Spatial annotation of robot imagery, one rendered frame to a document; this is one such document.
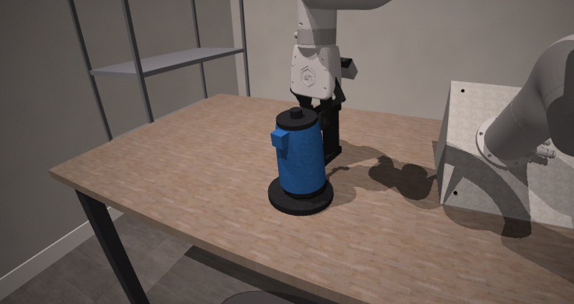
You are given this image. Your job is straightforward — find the blue kettle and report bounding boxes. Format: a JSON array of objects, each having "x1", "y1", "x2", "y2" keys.
[{"x1": 270, "y1": 103, "x2": 342, "y2": 198}]

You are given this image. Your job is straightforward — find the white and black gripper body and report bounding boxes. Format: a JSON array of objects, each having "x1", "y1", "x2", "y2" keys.
[{"x1": 291, "y1": 44, "x2": 341, "y2": 100}]

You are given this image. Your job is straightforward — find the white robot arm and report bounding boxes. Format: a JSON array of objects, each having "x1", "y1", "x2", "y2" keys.
[{"x1": 294, "y1": 0, "x2": 574, "y2": 169}]

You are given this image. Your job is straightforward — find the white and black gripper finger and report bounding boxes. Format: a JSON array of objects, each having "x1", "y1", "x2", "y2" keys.
[
  {"x1": 290, "y1": 88, "x2": 313, "y2": 110},
  {"x1": 318, "y1": 78, "x2": 346, "y2": 131}
]

